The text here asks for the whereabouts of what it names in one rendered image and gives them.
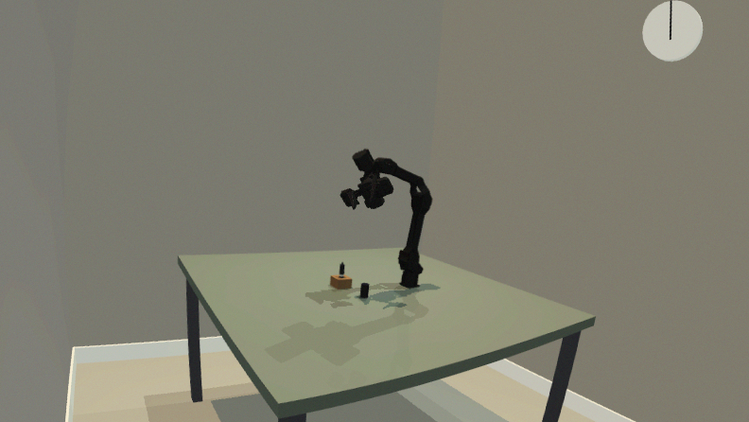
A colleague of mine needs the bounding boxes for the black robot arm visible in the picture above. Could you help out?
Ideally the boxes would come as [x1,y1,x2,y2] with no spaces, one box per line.
[352,149,433,289]

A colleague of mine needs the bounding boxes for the tan wooden block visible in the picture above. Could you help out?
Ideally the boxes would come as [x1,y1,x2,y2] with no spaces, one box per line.
[330,274,352,290]

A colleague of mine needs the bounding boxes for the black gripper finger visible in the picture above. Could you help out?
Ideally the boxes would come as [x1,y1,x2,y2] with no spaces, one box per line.
[370,183,387,204]
[345,191,359,210]

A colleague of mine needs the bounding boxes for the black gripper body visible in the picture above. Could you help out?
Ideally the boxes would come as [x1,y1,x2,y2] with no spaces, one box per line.
[340,174,393,207]

